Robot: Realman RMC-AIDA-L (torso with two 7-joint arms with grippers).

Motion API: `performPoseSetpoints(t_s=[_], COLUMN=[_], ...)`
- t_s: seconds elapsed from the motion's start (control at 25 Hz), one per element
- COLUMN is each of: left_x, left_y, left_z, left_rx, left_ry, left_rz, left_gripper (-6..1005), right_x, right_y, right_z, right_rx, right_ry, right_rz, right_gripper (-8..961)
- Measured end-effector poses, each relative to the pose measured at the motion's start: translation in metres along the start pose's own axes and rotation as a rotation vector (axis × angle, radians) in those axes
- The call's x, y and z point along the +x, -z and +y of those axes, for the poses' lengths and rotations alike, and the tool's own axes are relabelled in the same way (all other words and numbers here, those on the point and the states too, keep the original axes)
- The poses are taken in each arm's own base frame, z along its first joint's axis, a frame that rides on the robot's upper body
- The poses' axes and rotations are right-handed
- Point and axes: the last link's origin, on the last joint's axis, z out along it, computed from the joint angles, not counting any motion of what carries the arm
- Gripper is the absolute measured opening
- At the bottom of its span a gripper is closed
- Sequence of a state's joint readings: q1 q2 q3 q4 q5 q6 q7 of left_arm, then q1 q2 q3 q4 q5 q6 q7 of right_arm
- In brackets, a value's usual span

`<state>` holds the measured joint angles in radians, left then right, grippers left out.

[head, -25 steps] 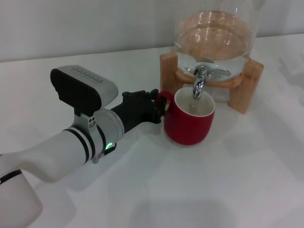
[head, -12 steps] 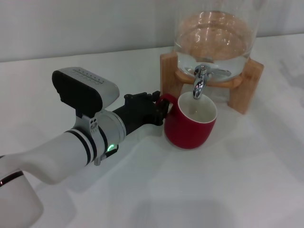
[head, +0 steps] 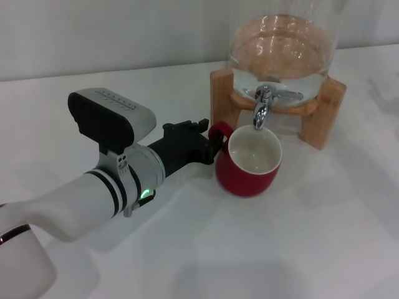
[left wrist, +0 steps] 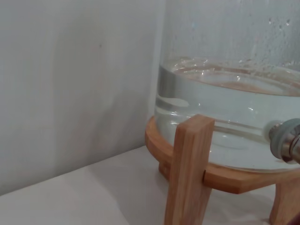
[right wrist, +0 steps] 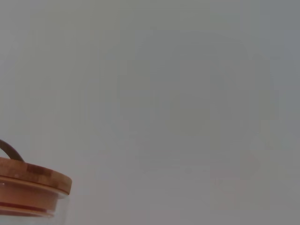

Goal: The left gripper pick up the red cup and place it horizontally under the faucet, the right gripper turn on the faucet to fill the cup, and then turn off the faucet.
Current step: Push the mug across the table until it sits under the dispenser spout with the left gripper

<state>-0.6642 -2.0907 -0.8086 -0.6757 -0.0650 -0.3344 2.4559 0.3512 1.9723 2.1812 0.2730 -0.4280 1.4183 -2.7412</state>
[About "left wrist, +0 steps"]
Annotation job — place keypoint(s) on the chrome faucet with lever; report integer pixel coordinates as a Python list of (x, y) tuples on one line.
[(288, 140)]

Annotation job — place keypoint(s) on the wooden dispenser stand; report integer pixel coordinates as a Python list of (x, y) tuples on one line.
[(187, 164)]

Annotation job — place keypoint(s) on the glass water dispenser jar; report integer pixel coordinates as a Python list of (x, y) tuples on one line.
[(222, 105)]

